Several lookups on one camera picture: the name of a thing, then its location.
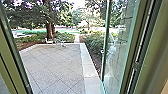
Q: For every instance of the green glass door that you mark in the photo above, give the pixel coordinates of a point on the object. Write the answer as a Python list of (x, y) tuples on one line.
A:
[(125, 46), (11, 60)]

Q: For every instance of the small metal garden table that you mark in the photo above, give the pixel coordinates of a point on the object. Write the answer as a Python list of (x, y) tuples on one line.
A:
[(60, 42)]

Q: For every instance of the small white garden bench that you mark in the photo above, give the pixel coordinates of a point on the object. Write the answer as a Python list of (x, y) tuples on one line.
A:
[(49, 41)]

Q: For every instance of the large garden tree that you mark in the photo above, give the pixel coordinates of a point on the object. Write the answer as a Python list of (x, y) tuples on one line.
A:
[(49, 26)]

